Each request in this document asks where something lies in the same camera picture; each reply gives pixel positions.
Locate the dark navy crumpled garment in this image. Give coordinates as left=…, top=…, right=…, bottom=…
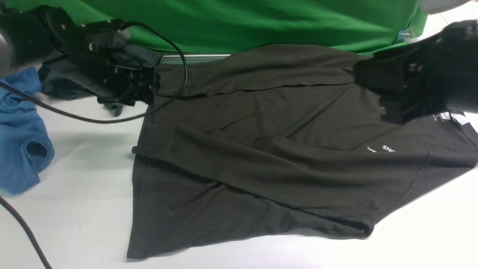
left=37, top=45, right=164, bottom=117

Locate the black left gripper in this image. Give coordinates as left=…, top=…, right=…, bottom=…
left=80, top=45, right=161, bottom=106

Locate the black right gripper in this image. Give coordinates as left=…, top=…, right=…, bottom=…
left=353, top=45, right=446, bottom=125

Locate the blue binder clip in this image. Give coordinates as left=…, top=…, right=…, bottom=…
left=396, top=28, right=415, bottom=43

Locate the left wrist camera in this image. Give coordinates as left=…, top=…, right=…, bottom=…
left=80, top=19, right=131, bottom=51

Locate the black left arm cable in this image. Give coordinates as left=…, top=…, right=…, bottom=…
left=0, top=22, right=188, bottom=269

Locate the dark gray long-sleeve top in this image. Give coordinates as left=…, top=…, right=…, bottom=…
left=127, top=44, right=477, bottom=259

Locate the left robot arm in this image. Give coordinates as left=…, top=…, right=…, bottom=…
left=0, top=5, right=160, bottom=106

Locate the green backdrop cloth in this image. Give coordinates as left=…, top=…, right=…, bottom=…
left=6, top=0, right=428, bottom=53

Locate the blue garment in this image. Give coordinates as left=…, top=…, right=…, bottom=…
left=0, top=88, right=55, bottom=196

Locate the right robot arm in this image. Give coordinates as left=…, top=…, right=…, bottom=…
left=353, top=20, right=478, bottom=125

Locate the metal table cable hatch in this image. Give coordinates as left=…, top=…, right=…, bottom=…
left=160, top=53, right=230, bottom=65

